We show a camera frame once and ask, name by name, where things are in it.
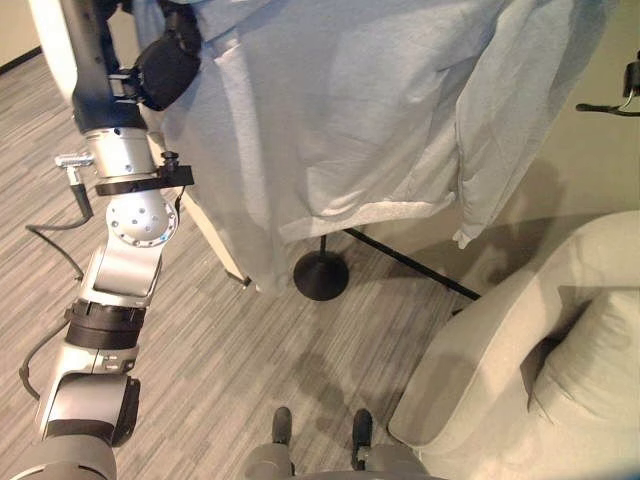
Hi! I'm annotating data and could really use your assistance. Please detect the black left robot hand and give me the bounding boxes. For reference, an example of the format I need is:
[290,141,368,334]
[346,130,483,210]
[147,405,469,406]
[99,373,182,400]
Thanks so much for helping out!
[28,0,203,134]

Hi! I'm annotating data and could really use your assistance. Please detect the light blue shirt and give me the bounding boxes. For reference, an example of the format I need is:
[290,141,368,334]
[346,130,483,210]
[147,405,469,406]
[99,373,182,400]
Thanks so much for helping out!
[122,0,609,296]

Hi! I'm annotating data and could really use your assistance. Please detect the cream clothes rack leg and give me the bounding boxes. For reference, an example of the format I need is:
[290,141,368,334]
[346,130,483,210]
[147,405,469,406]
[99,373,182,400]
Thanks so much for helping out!
[147,130,262,294]

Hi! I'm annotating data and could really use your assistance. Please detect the beige fabric sofa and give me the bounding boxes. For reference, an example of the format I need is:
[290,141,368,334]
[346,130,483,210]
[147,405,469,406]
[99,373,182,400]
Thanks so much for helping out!
[387,209,640,480]

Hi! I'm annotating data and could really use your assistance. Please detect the beige sofa cushion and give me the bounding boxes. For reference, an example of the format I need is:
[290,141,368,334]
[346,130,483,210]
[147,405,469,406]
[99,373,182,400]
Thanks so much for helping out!
[528,285,640,480]

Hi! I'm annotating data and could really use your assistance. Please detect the black round stand base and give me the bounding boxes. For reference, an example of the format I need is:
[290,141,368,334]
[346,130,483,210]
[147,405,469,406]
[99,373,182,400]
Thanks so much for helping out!
[292,233,351,302]

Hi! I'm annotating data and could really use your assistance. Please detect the black baseboard strip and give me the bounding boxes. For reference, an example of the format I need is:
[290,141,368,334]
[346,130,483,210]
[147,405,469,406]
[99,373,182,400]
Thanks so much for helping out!
[343,227,483,302]

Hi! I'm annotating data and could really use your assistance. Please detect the black device on stand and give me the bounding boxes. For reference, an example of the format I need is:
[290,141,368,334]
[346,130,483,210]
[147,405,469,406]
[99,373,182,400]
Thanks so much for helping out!
[574,48,640,119]

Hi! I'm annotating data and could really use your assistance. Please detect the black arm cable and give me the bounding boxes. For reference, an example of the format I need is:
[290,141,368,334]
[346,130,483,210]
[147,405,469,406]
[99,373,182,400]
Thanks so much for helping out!
[18,167,96,401]

